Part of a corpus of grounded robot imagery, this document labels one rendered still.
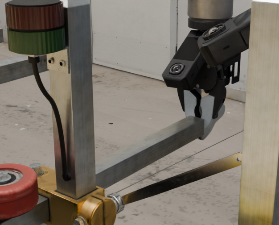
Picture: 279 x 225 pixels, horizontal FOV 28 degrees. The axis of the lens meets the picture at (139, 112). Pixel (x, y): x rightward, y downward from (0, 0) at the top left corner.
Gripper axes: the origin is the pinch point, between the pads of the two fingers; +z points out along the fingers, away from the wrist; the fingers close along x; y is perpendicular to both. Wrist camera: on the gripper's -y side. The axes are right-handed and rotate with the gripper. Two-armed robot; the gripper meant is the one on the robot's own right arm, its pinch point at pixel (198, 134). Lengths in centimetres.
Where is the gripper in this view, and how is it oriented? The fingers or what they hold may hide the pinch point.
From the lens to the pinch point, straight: 99.0
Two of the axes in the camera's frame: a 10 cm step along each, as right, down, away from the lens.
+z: 0.1, 9.4, 3.4
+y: 6.2, -2.7, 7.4
